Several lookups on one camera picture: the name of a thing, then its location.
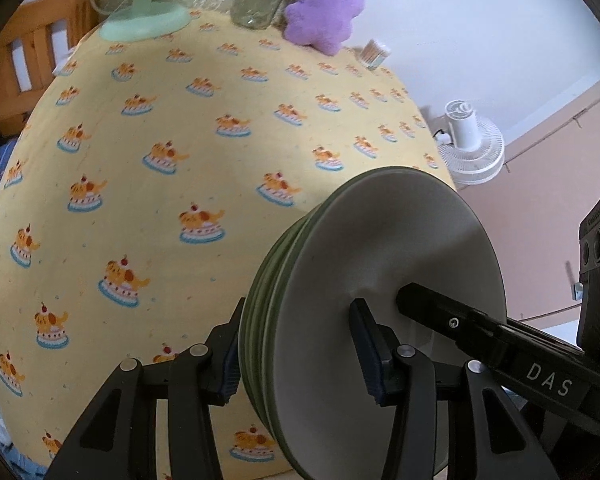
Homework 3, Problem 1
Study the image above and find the purple plush toy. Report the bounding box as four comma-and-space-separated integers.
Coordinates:
284, 0, 368, 56

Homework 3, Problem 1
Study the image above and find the wooden chair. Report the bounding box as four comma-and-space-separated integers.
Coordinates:
0, 0, 101, 131

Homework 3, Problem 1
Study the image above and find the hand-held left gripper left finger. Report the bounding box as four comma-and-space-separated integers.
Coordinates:
45, 297, 247, 480

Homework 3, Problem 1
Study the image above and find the green desk fan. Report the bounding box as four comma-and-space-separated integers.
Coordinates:
67, 0, 193, 43

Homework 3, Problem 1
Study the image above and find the yellow cake print tablecloth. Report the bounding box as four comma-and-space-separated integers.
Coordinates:
0, 7, 461, 480

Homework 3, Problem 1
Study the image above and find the small toothpick holder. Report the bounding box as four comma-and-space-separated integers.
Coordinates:
362, 39, 392, 71

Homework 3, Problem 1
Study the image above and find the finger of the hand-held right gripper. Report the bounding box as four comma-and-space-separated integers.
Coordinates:
396, 282, 507, 362

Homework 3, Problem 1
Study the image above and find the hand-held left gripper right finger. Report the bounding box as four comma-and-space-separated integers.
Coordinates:
349, 298, 561, 480

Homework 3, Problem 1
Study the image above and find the white standing fan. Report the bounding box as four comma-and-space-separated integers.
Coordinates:
432, 100, 506, 186

